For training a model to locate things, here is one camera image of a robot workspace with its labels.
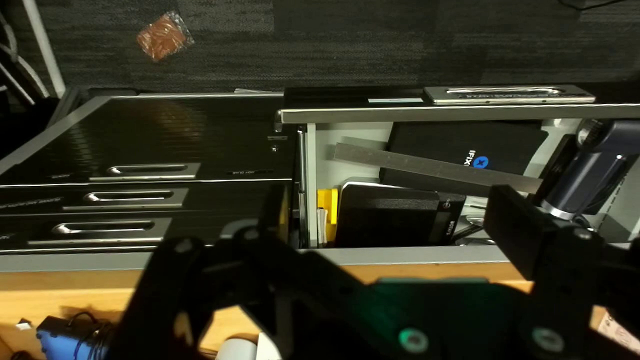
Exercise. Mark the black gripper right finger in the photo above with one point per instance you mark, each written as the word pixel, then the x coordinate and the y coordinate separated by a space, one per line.
pixel 572 270

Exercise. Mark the black cabinet drawer with handle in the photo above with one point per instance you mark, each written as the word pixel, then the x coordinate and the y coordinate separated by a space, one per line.
pixel 162 137
pixel 123 230
pixel 135 197

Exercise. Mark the black box with blue logo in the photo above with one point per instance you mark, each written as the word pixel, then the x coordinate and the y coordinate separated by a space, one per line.
pixel 504 147

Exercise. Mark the yellow tool in drawer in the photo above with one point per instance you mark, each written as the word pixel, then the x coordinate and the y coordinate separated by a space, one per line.
pixel 326 200

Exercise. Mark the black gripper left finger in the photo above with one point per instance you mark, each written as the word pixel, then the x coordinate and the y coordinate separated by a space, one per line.
pixel 299 300

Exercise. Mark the grey metal drawer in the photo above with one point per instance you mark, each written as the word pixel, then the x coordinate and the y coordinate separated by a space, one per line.
pixel 589 171

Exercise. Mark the orange crumpled wrapper on floor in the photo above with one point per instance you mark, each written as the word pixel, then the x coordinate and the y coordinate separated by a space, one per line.
pixel 165 37

